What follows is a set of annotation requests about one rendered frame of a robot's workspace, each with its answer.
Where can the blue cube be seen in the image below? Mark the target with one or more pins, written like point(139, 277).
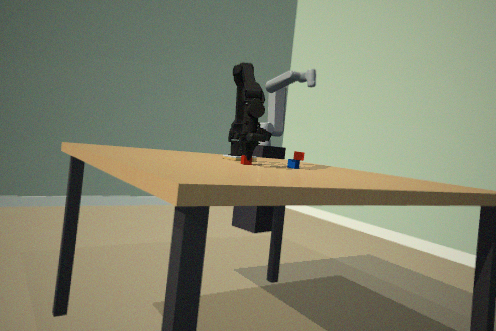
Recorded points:
point(293, 163)

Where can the red cube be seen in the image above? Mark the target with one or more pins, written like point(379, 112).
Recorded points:
point(298, 156)
point(244, 160)

